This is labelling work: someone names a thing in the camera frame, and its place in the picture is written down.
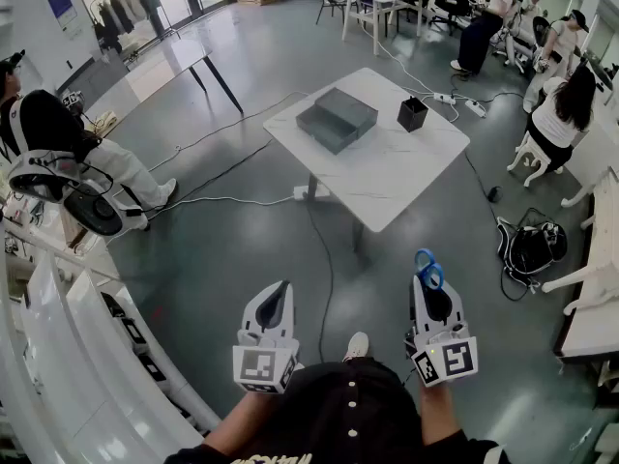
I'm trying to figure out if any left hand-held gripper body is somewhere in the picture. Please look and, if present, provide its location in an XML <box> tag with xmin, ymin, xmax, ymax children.
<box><xmin>231</xmin><ymin>327</ymin><xmax>301</xmax><ymax>395</ymax></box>

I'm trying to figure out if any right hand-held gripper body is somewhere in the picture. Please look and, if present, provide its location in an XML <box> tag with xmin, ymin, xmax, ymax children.
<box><xmin>403</xmin><ymin>321</ymin><xmax>480</xmax><ymax>388</ymax></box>

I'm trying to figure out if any blue tape roll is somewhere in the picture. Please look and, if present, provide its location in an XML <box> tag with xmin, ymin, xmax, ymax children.
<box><xmin>414</xmin><ymin>247</ymin><xmax>445</xmax><ymax>291</ymax></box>

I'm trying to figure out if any teal object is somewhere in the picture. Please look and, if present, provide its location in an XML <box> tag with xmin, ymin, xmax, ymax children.
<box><xmin>295</xmin><ymin>87</ymin><xmax>379</xmax><ymax>157</ymax></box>

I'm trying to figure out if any person's left forearm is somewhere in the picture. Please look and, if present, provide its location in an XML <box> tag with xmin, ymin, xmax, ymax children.
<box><xmin>203</xmin><ymin>388</ymin><xmax>275</xmax><ymax>453</ymax></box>

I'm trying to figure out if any person's right forearm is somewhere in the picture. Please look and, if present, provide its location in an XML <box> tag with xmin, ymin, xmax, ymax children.
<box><xmin>418</xmin><ymin>382</ymin><xmax>468</xmax><ymax>447</ymax></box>

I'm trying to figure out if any person's white shoe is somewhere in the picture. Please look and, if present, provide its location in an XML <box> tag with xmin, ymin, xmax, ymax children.
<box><xmin>341</xmin><ymin>331</ymin><xmax>370</xmax><ymax>363</ymax></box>

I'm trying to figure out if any person's black buttoned shirt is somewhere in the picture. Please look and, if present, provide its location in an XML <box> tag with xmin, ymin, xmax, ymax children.
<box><xmin>163</xmin><ymin>358</ymin><xmax>512</xmax><ymax>464</ymax></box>

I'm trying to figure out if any black and white backpack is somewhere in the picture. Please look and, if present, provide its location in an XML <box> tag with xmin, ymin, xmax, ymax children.
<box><xmin>496</xmin><ymin>208</ymin><xmax>570</xmax><ymax>302</ymax></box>

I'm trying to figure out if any white marble table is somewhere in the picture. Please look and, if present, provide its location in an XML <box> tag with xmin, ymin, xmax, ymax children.
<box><xmin>263</xmin><ymin>67</ymin><xmax>471</xmax><ymax>234</ymax></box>

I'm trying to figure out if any white carved bench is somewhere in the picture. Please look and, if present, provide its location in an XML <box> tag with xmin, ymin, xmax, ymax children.
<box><xmin>540</xmin><ymin>164</ymin><xmax>619</xmax><ymax>357</ymax></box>

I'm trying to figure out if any white carved stool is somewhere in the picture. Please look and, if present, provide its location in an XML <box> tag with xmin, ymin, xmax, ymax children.
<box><xmin>506</xmin><ymin>130</ymin><xmax>567</xmax><ymax>189</ymax></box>

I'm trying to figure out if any white curved shelf unit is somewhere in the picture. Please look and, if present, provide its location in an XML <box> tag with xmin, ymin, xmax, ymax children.
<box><xmin>0</xmin><ymin>219</ymin><xmax>223</xmax><ymax>464</ymax></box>

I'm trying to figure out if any white and black swivel chair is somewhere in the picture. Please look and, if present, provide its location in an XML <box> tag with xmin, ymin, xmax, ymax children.
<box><xmin>7</xmin><ymin>150</ymin><xmax>151</xmax><ymax>237</ymax></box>

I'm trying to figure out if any black square pen holder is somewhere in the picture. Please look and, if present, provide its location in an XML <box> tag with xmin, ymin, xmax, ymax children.
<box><xmin>397</xmin><ymin>96</ymin><xmax>430</xmax><ymax>133</ymax></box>

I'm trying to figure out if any white desk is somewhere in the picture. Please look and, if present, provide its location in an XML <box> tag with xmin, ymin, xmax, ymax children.
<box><xmin>563</xmin><ymin>118</ymin><xmax>619</xmax><ymax>207</ymax></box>

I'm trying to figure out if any beige cloth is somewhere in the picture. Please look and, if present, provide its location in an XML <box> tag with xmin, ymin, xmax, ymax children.
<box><xmin>91</xmin><ymin>109</ymin><xmax>118</xmax><ymax>137</ymax></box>

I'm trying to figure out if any grey oval table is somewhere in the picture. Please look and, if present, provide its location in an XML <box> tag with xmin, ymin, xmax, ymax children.
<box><xmin>81</xmin><ymin>39</ymin><xmax>246</xmax><ymax>137</ymax></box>

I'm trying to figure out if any white office chair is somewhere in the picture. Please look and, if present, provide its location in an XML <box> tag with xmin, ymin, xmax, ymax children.
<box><xmin>491</xmin><ymin>0</ymin><xmax>538</xmax><ymax>75</ymax></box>

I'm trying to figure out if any dark grey cabinet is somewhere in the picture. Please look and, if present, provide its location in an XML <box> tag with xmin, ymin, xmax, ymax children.
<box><xmin>55</xmin><ymin>48</ymin><xmax>130</xmax><ymax>110</ymax></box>

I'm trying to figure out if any clothes rack with garments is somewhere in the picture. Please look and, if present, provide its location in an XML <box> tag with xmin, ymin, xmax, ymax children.
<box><xmin>91</xmin><ymin>0</ymin><xmax>178</xmax><ymax>62</ymax></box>

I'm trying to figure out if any black floor cable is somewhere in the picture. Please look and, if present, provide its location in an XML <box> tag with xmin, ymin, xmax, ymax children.
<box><xmin>304</xmin><ymin>199</ymin><xmax>336</xmax><ymax>363</ymax></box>

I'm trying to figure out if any white floor cable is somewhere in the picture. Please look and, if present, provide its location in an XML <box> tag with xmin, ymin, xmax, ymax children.
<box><xmin>144</xmin><ymin>193</ymin><xmax>297</xmax><ymax>221</ymax></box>
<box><xmin>374</xmin><ymin>41</ymin><xmax>439</xmax><ymax>99</ymax></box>

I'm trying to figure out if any long black cable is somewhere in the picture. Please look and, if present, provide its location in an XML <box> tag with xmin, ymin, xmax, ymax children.
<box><xmin>144</xmin><ymin>137</ymin><xmax>276</xmax><ymax>221</ymax></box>

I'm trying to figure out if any long white looped cable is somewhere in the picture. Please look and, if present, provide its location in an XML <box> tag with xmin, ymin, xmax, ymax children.
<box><xmin>143</xmin><ymin>89</ymin><xmax>311</xmax><ymax>174</ymax></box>

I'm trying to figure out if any blue wall poster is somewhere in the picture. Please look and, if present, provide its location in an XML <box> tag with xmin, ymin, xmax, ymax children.
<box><xmin>46</xmin><ymin>0</ymin><xmax>79</xmax><ymax>32</ymax></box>

